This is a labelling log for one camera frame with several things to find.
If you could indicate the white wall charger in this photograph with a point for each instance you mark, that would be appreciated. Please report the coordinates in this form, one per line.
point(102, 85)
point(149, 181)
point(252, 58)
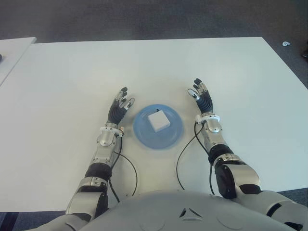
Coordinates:
point(158, 120)

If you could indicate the silver robot torso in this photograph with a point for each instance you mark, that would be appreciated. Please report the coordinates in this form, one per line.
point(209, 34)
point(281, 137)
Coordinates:
point(180, 211)

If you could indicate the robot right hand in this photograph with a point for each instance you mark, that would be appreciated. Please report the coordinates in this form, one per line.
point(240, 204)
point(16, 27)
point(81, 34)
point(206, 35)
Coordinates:
point(204, 101)

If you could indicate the white side table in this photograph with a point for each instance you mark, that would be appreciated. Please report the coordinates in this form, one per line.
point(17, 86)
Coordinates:
point(12, 53)

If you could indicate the small white floor object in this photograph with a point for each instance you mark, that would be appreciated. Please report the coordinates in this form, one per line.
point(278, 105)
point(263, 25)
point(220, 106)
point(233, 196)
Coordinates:
point(286, 44)

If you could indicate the blue round plate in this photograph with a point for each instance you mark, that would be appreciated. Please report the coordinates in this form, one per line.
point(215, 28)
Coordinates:
point(144, 137)

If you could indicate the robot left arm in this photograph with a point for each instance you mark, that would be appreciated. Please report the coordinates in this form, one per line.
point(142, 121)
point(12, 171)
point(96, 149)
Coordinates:
point(103, 144)

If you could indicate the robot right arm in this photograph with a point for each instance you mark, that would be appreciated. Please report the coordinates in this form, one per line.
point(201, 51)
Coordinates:
point(240, 173)

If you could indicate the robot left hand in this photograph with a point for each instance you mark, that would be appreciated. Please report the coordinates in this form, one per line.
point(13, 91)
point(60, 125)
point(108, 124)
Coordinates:
point(118, 110)

